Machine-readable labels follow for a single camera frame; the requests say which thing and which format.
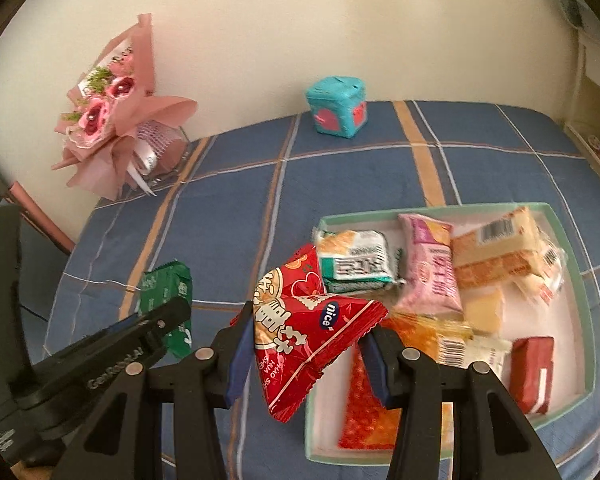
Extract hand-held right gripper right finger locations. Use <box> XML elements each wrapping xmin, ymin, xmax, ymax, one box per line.
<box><xmin>357</xmin><ymin>327</ymin><xmax>563</xmax><ymax>480</ymax></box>

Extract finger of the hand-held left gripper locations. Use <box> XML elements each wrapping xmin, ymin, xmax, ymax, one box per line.
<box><xmin>100</xmin><ymin>296</ymin><xmax>193</xmax><ymax>358</ymax></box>

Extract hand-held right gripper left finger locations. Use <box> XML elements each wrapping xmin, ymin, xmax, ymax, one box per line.
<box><xmin>52</xmin><ymin>300</ymin><xmax>256</xmax><ymax>480</ymax></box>

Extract small green packet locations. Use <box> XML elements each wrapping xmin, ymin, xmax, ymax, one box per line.
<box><xmin>137</xmin><ymin>260</ymin><xmax>193</xmax><ymax>358</ymax></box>

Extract red dotted packet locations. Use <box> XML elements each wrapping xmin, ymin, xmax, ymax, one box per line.
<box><xmin>337</xmin><ymin>345</ymin><xmax>453</xmax><ymax>451</ymax></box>

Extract red snack packet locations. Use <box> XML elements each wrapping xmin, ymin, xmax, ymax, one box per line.
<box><xmin>252</xmin><ymin>244</ymin><xmax>390</xmax><ymax>423</ymax></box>

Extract teal rimmed white box tray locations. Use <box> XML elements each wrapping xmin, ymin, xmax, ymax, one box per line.
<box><xmin>304</xmin><ymin>202</ymin><xmax>595</xmax><ymax>466</ymax></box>

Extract round cracker green packet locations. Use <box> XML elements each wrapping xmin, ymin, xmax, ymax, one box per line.
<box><xmin>325</xmin><ymin>280</ymin><xmax>398</xmax><ymax>297</ymax></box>

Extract green white cracker packet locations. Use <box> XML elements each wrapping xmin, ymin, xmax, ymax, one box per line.
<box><xmin>314</xmin><ymin>229</ymin><xmax>406</xmax><ymax>291</ymax></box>

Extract pink snack packet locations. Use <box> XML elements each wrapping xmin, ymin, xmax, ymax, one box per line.
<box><xmin>395</xmin><ymin>213</ymin><xmax>463</xmax><ymax>316</ymax></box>

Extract white silver snack packet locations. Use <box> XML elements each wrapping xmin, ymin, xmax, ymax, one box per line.
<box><xmin>460</xmin><ymin>335</ymin><xmax>513</xmax><ymax>381</ymax></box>

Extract pale yellow cake packet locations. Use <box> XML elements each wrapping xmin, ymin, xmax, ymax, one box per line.
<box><xmin>462</xmin><ymin>287</ymin><xmax>506</xmax><ymax>336</ymax></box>

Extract red box packet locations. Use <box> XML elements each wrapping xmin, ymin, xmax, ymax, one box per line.
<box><xmin>509</xmin><ymin>336</ymin><xmax>556</xmax><ymax>415</ymax></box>

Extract beige orange cracker packet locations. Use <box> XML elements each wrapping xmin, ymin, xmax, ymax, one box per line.
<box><xmin>450</xmin><ymin>205</ymin><xmax>546</xmax><ymax>291</ymax></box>

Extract pink bed edge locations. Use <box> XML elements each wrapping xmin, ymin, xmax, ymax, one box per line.
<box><xmin>7</xmin><ymin>182</ymin><xmax>76</xmax><ymax>253</ymax></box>

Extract clear acrylic box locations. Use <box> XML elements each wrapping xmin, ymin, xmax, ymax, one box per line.
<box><xmin>130</xmin><ymin>125</ymin><xmax>193</xmax><ymax>183</ymax></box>

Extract blue plaid bedsheet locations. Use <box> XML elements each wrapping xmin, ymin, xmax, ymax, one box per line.
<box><xmin>42</xmin><ymin>100</ymin><xmax>600</xmax><ymax>480</ymax></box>

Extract pink flower bouquet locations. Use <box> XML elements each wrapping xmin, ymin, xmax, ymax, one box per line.
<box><xmin>50</xmin><ymin>12</ymin><xmax>198</xmax><ymax>201</ymax></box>

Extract teal cube box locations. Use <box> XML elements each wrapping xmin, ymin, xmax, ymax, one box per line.
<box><xmin>305</xmin><ymin>76</ymin><xmax>368</xmax><ymax>138</ymax></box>

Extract white bedside cabinet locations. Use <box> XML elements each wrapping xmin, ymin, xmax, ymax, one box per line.
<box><xmin>562</xmin><ymin>25</ymin><xmax>600</xmax><ymax>186</ymax></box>

